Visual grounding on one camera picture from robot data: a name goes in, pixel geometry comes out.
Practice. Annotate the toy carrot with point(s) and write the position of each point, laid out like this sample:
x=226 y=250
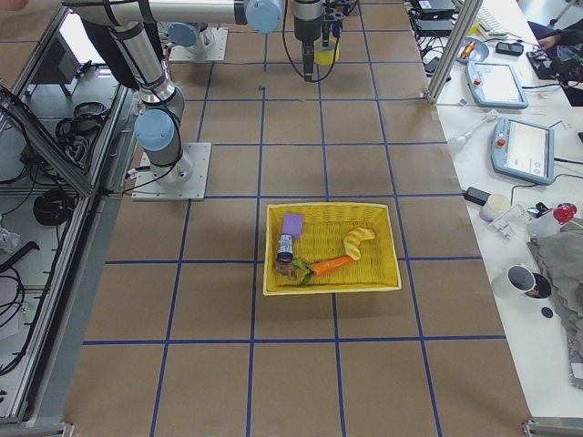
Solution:
x=320 y=268

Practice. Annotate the yellow plastic woven basket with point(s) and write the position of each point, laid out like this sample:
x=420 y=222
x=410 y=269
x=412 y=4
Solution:
x=325 y=224

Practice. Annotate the near teach pendant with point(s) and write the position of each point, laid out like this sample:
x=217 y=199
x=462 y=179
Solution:
x=523 y=150

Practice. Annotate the aluminium frame post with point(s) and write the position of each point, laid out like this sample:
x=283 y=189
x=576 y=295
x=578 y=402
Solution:
x=464 y=22

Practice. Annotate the white light bulb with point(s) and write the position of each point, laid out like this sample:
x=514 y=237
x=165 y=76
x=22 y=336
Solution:
x=456 y=144

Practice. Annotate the person in black trousers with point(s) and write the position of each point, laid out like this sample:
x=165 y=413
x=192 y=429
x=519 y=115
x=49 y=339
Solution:
x=106 y=46

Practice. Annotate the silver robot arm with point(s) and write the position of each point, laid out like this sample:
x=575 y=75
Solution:
x=157 y=129
x=262 y=16

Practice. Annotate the purple block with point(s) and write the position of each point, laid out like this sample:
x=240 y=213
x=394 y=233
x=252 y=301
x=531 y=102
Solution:
x=292 y=225

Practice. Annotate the grey cloth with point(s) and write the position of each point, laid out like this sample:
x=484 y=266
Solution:
x=559 y=259

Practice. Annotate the white black mug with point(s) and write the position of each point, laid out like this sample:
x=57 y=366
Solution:
x=531 y=284

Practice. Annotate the brown toy piece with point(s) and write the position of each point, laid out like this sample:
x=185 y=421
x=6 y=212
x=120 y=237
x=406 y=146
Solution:
x=287 y=269

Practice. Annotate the red round object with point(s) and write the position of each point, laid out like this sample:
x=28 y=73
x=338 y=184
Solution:
x=564 y=212

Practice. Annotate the far teach pendant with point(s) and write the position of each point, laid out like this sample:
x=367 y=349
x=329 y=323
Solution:
x=495 y=85

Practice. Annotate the toy croissant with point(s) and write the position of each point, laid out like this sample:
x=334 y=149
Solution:
x=352 y=241

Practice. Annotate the blue plate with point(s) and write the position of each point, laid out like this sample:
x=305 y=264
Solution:
x=481 y=52

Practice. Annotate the brass cylinder tool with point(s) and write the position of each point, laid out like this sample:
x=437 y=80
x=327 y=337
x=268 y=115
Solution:
x=468 y=50

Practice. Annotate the yellow tape roll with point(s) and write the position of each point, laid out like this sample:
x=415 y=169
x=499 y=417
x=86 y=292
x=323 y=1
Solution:
x=326 y=52

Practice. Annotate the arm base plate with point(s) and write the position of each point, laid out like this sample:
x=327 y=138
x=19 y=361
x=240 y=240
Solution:
x=187 y=180
x=214 y=47

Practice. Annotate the teach pendant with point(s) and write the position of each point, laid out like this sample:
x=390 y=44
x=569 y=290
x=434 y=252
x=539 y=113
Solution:
x=523 y=150
x=495 y=85

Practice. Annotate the small labelled bottle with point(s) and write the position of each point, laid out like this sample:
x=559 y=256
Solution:
x=285 y=249

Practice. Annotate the black power adapter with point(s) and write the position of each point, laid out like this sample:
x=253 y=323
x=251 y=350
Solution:
x=476 y=196

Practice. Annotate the lavender cup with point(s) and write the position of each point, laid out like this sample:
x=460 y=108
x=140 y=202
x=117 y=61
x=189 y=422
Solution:
x=495 y=206

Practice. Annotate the clear plastic bracket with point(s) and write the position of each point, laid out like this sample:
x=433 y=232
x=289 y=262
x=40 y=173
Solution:
x=503 y=225

